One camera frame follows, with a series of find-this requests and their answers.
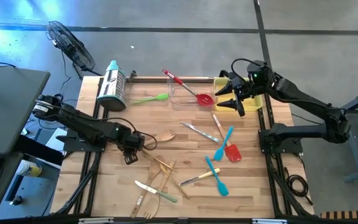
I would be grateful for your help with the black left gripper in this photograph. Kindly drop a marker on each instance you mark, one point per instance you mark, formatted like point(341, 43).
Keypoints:
point(134, 141)

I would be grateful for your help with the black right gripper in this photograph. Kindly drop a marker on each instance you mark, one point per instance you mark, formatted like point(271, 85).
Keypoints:
point(244, 88)

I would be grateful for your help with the long wooden spoon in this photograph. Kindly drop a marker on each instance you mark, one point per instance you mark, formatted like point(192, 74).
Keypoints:
point(153, 169)

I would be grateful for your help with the red slotted spoon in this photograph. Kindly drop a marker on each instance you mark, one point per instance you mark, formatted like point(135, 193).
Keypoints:
point(204, 99)

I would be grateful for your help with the small wooden spork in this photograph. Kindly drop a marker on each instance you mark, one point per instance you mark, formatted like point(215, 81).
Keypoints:
point(166, 136)

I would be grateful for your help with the silver table knife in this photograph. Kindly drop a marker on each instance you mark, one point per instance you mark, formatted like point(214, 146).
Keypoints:
point(200, 132)

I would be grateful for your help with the blue silicone spoon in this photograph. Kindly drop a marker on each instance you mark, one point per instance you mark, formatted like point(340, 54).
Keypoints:
point(218, 154)

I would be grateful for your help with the green silicone spoon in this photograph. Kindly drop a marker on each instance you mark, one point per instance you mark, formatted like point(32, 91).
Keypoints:
point(162, 97)

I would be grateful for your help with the blue silicone spatula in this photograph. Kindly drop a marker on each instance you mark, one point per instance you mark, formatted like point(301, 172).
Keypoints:
point(222, 188)

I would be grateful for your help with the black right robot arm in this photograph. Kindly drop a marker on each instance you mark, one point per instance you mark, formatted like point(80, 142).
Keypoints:
point(303, 96)

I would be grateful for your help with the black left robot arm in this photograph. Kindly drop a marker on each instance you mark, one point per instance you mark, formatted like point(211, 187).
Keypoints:
point(82, 124)

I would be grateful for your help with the yellow plastic bin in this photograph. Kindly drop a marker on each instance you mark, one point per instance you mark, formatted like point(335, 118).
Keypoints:
point(252, 106)

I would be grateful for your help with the clear plastic bin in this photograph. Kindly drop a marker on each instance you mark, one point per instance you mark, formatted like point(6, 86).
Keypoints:
point(179, 99)
point(145, 87)

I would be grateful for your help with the white paper sheet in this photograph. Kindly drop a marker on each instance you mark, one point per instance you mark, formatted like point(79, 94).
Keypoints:
point(56, 141)

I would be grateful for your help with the white and yellow canister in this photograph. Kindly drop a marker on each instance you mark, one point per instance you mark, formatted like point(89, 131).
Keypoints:
point(30, 169)

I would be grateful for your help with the grey metal shelf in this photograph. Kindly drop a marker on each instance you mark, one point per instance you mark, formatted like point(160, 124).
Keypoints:
point(36, 196)

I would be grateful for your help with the black round knob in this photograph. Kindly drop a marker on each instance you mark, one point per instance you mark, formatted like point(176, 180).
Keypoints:
point(16, 200)

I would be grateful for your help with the black floor fan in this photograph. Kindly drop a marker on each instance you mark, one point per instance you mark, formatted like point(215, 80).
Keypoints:
point(70, 46)

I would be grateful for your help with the dark grey desk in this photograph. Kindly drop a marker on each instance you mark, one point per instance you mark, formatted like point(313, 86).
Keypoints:
point(8, 105)

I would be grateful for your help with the black and tan striped board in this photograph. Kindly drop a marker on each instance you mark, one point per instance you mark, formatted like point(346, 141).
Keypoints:
point(346, 214)

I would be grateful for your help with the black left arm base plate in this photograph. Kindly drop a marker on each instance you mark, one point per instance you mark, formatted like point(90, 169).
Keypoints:
point(73, 144)

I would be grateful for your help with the white metal bracket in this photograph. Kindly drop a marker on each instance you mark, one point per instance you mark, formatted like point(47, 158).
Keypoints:
point(95, 220)
point(269, 221)

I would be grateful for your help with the black aluminium table frame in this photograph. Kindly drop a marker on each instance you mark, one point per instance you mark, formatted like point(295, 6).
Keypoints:
point(141, 80)

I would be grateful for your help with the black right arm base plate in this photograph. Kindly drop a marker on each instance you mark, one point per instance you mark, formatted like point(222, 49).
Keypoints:
point(291, 149)

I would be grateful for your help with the blue-grey table frame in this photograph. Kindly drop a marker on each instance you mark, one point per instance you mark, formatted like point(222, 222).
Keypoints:
point(350, 140)

